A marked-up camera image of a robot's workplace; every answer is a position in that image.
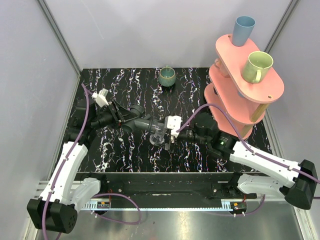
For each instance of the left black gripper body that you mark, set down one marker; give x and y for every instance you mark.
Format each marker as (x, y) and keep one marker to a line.
(114, 113)

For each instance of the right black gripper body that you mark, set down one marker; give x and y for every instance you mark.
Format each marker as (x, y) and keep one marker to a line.
(189, 135)

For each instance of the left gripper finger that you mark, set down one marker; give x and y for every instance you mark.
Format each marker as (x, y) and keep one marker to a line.
(120, 111)
(126, 119)

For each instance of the dark grey pipe tee fitting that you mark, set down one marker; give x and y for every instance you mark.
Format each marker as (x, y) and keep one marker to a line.
(146, 123)

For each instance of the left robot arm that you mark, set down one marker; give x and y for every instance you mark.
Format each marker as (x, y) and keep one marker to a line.
(57, 207)

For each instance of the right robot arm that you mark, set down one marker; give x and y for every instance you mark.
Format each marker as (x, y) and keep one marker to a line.
(295, 181)

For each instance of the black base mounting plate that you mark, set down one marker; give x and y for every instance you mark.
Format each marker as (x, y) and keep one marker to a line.
(217, 185)

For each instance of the teal ceramic bowl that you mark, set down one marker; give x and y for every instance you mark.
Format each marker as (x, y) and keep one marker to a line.
(167, 76)

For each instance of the pink three-tier shelf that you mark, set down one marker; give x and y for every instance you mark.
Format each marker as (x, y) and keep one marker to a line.
(240, 104)

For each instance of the green ceramic mug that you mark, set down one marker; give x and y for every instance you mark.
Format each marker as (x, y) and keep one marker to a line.
(256, 67)

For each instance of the blue plastic cup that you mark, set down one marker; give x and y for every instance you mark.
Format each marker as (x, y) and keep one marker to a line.
(242, 30)

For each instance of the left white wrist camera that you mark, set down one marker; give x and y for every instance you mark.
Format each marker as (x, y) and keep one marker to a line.
(100, 97)

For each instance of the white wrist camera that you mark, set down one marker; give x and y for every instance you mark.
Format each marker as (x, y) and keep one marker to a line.
(100, 97)
(173, 123)

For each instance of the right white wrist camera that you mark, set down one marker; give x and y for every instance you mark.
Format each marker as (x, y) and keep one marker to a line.
(173, 123)

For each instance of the aluminium rail frame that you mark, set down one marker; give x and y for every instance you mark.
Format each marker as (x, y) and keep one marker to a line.
(121, 201)

